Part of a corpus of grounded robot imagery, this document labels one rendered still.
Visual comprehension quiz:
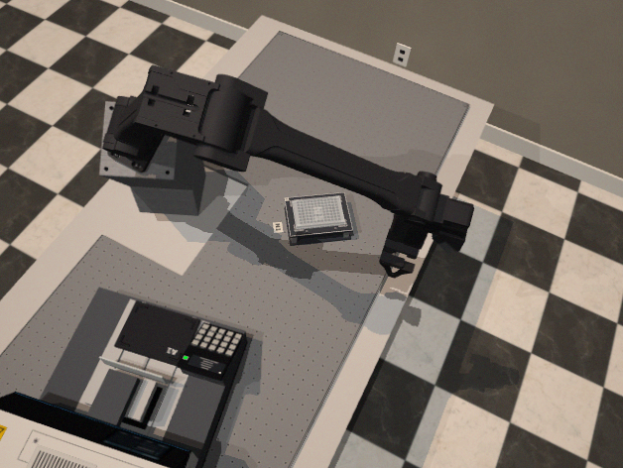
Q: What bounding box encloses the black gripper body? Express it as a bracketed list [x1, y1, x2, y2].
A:
[380, 214, 421, 269]

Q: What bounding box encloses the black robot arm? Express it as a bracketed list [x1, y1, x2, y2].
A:
[102, 65, 474, 253]

